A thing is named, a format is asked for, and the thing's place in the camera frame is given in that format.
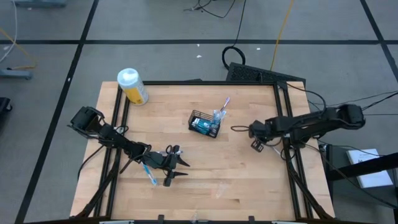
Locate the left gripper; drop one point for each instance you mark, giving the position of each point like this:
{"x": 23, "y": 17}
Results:
{"x": 171, "y": 161}

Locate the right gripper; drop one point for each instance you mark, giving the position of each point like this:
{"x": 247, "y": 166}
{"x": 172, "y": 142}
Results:
{"x": 259, "y": 129}

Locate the teal toothpaste tube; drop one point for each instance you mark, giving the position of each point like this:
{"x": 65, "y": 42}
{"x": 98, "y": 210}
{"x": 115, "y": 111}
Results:
{"x": 202, "y": 130}

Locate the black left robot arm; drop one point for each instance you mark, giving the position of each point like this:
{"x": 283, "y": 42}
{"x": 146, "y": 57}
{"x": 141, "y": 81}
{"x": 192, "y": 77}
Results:
{"x": 118, "y": 140}

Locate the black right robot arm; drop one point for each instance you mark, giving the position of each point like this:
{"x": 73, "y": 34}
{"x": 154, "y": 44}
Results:
{"x": 304, "y": 121}

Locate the empty clear plastic wrapper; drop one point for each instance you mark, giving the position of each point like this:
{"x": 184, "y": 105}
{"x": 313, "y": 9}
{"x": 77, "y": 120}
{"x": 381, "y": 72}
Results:
{"x": 220, "y": 191}

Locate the small black table clamp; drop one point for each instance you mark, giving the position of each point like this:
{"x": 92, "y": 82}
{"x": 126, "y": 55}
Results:
{"x": 160, "y": 218}
{"x": 252, "y": 219}

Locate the black perforated metal panel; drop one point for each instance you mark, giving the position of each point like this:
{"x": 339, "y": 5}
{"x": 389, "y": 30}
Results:
{"x": 248, "y": 73}

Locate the silver aluminium bar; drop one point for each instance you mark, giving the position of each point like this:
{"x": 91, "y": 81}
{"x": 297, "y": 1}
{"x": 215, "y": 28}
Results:
{"x": 116, "y": 222}
{"x": 284, "y": 222}

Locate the yellow white wipes canister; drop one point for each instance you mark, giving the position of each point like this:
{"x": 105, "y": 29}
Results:
{"x": 133, "y": 90}

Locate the black metal beam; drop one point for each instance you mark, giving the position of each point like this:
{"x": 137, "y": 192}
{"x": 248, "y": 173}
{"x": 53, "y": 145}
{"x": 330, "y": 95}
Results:
{"x": 357, "y": 168}

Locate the white booklet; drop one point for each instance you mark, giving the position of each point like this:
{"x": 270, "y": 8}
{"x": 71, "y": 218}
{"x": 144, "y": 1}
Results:
{"x": 377, "y": 180}

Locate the black caster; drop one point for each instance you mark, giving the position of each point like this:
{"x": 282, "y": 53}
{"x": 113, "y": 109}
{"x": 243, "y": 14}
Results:
{"x": 4, "y": 107}

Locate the grey metal foot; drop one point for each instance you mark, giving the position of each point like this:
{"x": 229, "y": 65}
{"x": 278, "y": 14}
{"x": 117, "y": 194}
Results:
{"x": 40, "y": 3}
{"x": 15, "y": 74}

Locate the black aluminium table frame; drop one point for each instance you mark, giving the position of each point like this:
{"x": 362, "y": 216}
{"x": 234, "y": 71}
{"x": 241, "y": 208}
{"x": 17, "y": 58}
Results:
{"x": 168, "y": 83}

